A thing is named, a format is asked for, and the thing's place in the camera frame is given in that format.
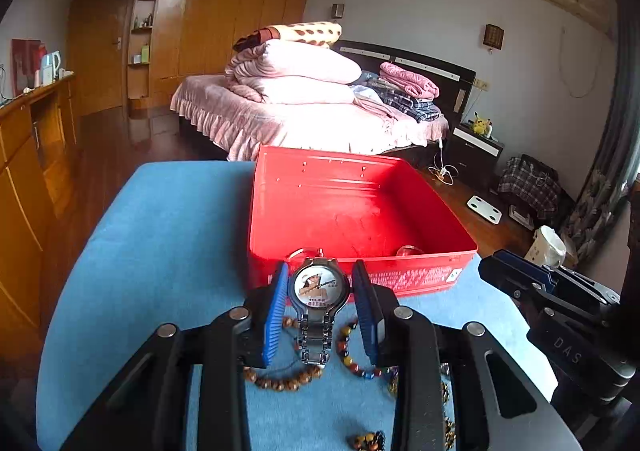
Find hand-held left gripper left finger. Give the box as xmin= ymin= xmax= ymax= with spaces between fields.
xmin=60 ymin=262 xmax=291 ymax=451

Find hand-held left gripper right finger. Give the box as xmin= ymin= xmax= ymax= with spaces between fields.
xmin=351 ymin=260 xmax=583 ymax=451

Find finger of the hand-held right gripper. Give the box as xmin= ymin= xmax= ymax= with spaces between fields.
xmin=478 ymin=250 xmax=557 ymax=308
xmin=550 ymin=263 xmax=622 ymax=306

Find multicolour bead bracelet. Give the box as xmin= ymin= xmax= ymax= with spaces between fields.
xmin=337 ymin=317 xmax=398 ymax=381

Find silver wristwatch with portrait dial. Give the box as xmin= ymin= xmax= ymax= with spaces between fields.
xmin=287 ymin=256 xmax=351 ymax=369

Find brown wooden bead bracelet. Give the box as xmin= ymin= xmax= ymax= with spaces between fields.
xmin=243 ymin=315 xmax=324 ymax=393

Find red metal tin box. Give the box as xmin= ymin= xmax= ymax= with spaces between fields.
xmin=247 ymin=145 xmax=478 ymax=303

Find orange black bead bracelet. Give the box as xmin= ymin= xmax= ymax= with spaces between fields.
xmin=348 ymin=430 xmax=387 ymax=451

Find white bucket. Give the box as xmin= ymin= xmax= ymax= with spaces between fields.
xmin=525 ymin=225 xmax=567 ymax=268

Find white bathroom scale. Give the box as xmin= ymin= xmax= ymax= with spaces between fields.
xmin=466 ymin=195 xmax=502 ymax=227

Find plaid bag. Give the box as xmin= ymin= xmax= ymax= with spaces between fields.
xmin=497 ymin=155 xmax=563 ymax=220

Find dark nightstand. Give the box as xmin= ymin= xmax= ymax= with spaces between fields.
xmin=447 ymin=124 xmax=505 ymax=183

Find blue table mat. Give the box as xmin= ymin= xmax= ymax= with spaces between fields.
xmin=36 ymin=161 xmax=558 ymax=451

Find patterned curtain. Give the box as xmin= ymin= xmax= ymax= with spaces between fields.
xmin=560 ymin=0 xmax=640 ymax=272

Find folded plaid clothes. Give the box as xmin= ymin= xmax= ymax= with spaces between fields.
xmin=350 ymin=74 xmax=443 ymax=125

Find bed with pink cover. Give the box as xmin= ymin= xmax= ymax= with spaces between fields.
xmin=170 ymin=74 xmax=451 ymax=163

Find folded pink blanket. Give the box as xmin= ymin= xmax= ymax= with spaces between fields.
xmin=378 ymin=62 xmax=441 ymax=100

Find dark wooden headboard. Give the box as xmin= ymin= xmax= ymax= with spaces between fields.
xmin=332 ymin=40 xmax=477 ymax=121

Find folded pink quilt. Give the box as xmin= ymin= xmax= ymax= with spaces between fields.
xmin=225 ymin=38 xmax=363 ymax=105

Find wooden sideboard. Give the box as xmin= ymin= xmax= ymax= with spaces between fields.
xmin=0 ymin=74 xmax=81 ymax=332

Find cream brown spotted blanket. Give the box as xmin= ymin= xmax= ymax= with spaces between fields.
xmin=232 ymin=21 xmax=343 ymax=52

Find wooden corner shelf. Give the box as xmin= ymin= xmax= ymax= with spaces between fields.
xmin=126 ymin=0 xmax=162 ymax=103

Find wooden door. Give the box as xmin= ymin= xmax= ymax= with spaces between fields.
xmin=70 ymin=0 xmax=132 ymax=118

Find wooden wardrobe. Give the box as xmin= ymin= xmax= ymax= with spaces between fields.
xmin=70 ymin=0 xmax=316 ymax=113

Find light blue electric kettle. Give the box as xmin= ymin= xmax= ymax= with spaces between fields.
xmin=40 ymin=50 xmax=64 ymax=85

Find red framed picture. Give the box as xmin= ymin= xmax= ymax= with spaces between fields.
xmin=11 ymin=38 xmax=45 ymax=97

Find white power strip with cable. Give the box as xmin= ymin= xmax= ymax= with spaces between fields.
xmin=429 ymin=138 xmax=457 ymax=185

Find white wall cord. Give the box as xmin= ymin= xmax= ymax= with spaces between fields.
xmin=559 ymin=26 xmax=602 ymax=100

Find brown wall ornament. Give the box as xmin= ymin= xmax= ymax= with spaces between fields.
xmin=482 ymin=24 xmax=505 ymax=52

